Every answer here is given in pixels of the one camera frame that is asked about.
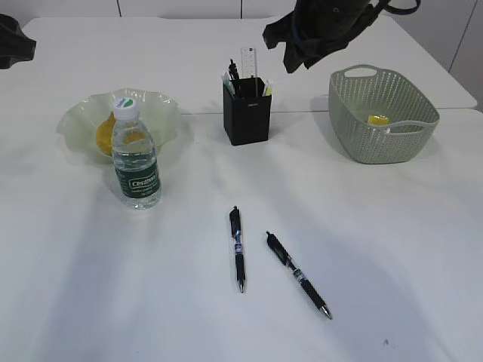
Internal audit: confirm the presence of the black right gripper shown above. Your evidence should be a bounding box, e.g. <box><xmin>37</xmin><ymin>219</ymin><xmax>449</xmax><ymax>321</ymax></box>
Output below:
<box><xmin>263</xmin><ymin>1</ymin><xmax>377</xmax><ymax>74</ymax></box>

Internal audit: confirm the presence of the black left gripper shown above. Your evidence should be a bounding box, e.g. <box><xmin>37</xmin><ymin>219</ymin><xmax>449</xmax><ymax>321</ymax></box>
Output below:
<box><xmin>0</xmin><ymin>14</ymin><xmax>37</xmax><ymax>69</ymax></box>

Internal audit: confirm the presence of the yellow-green utility knife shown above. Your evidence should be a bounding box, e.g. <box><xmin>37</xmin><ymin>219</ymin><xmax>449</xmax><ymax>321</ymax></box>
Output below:
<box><xmin>263</xmin><ymin>79</ymin><xmax>273</xmax><ymax>97</ymax></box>

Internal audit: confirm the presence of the clear plastic ruler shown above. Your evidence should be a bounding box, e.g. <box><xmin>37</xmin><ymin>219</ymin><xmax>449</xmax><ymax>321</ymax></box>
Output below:
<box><xmin>241</xmin><ymin>47</ymin><xmax>258</xmax><ymax>96</ymax></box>

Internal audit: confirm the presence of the black pen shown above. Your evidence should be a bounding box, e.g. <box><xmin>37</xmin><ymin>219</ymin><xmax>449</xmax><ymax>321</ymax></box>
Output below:
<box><xmin>266</xmin><ymin>232</ymin><xmax>333</xmax><ymax>320</ymax></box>
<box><xmin>229</xmin><ymin>206</ymin><xmax>246</xmax><ymax>293</ymax></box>
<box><xmin>228</xmin><ymin>59</ymin><xmax>240</xmax><ymax>97</ymax></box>

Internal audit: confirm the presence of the teal utility knife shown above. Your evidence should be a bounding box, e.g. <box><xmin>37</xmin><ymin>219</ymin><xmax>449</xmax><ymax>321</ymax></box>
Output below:
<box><xmin>221</xmin><ymin>72</ymin><xmax>236</xmax><ymax>98</ymax></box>

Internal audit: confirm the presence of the yellow pear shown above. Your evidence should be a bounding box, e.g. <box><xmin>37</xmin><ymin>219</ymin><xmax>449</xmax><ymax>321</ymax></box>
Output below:
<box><xmin>94</xmin><ymin>112</ymin><xmax>150</xmax><ymax>157</ymax></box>

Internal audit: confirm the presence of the clear water bottle green label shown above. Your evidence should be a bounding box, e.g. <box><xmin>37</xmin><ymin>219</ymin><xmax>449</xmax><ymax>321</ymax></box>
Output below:
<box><xmin>112</xmin><ymin>97</ymin><xmax>162</xmax><ymax>210</ymax></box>

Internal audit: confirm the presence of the black square pen holder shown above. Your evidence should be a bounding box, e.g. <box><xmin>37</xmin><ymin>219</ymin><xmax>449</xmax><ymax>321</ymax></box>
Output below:
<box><xmin>223</xmin><ymin>78</ymin><xmax>272</xmax><ymax>146</ymax></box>

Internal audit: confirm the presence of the translucent green wavy glass plate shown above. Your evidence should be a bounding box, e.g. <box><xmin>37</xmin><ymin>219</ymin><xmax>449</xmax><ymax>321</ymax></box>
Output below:
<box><xmin>57</xmin><ymin>87</ymin><xmax>181</xmax><ymax>164</ymax></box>

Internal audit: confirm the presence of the green woven plastic basket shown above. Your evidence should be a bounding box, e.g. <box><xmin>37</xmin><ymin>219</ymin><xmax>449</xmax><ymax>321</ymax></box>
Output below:
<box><xmin>328</xmin><ymin>65</ymin><xmax>440</xmax><ymax>164</ymax></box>

